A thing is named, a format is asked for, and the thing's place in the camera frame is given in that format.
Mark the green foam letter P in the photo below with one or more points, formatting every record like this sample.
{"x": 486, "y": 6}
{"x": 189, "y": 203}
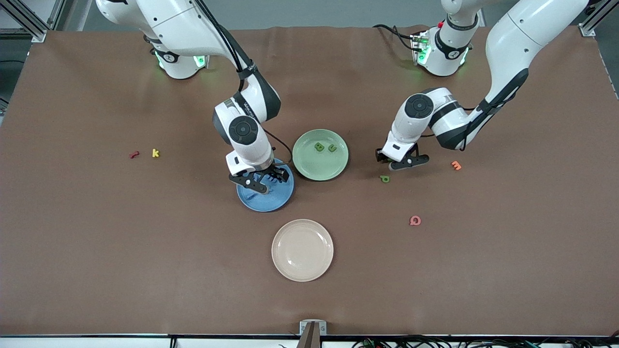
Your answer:
{"x": 385, "y": 179}

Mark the orange foam letter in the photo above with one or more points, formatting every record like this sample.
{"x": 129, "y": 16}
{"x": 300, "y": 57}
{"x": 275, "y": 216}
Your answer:
{"x": 456, "y": 166}

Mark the green foam letter B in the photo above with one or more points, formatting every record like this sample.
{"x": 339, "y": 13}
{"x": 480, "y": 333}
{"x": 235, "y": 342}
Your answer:
{"x": 319, "y": 146}

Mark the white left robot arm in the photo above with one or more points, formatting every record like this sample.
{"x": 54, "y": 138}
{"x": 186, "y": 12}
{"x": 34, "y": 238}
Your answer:
{"x": 512, "y": 43}

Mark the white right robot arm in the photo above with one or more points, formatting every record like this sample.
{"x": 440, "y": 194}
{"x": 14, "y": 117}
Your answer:
{"x": 258, "y": 147}

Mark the blue plate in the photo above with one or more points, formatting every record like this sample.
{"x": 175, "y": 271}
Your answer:
{"x": 275, "y": 200}

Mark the green plate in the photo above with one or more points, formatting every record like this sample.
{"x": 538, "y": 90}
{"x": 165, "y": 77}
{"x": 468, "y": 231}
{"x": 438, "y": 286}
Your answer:
{"x": 319, "y": 166}

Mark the pink foam letter Q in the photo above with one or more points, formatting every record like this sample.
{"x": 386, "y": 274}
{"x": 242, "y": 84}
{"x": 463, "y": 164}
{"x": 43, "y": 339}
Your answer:
{"x": 411, "y": 221}

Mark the beige plate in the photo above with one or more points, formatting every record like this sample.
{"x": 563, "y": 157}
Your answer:
{"x": 302, "y": 250}

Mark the yellow foam letter k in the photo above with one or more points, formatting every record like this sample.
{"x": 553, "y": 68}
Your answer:
{"x": 155, "y": 153}

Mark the brown table cover sheet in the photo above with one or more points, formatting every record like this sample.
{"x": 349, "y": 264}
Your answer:
{"x": 309, "y": 299}

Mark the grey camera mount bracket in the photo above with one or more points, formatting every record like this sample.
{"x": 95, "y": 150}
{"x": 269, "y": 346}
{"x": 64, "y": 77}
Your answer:
{"x": 313, "y": 338}

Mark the aluminium frame post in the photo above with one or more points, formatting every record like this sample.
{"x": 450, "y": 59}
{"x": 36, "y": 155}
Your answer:
{"x": 39, "y": 35}
{"x": 587, "y": 30}

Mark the white table edge rail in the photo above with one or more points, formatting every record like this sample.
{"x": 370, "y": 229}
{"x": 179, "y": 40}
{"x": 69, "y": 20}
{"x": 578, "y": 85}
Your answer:
{"x": 96, "y": 343}

